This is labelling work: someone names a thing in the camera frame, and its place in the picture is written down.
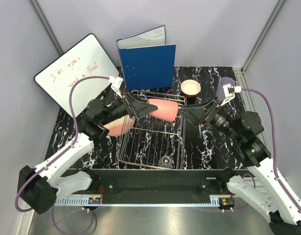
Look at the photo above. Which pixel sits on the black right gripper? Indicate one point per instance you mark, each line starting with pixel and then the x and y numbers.
pixel 196 113

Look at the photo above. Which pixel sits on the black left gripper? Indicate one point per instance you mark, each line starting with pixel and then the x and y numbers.
pixel 135 108

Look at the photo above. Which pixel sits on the red bowl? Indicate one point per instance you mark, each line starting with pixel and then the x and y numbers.
pixel 190 88

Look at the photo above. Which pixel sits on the lilac cup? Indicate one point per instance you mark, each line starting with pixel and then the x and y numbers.
pixel 222 81

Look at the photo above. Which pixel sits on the cream and pink plate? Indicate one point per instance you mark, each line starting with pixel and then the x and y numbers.
pixel 120 126

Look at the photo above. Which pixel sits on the pink cup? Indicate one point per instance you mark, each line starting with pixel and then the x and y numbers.
pixel 167 109

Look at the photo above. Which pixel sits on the wire dish rack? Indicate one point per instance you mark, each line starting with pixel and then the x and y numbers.
pixel 150 139

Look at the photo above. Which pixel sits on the clear glass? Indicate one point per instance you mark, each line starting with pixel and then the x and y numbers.
pixel 165 162

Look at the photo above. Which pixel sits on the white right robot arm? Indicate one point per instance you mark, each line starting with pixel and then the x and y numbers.
pixel 280 206

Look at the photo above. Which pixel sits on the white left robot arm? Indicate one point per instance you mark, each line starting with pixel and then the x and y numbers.
pixel 40 186

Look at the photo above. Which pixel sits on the whiteboard with red writing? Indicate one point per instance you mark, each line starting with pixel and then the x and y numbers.
pixel 86 58

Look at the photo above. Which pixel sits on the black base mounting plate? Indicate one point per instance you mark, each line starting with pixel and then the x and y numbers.
pixel 158 187

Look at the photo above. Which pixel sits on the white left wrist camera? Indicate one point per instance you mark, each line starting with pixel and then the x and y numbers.
pixel 116 83

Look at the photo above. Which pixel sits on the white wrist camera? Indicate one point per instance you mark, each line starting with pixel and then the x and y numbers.
pixel 228 93
pixel 116 83

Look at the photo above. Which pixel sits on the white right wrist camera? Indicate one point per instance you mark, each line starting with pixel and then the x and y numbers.
pixel 228 93

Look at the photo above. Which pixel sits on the blue ring binder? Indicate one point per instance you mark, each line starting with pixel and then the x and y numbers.
pixel 147 60

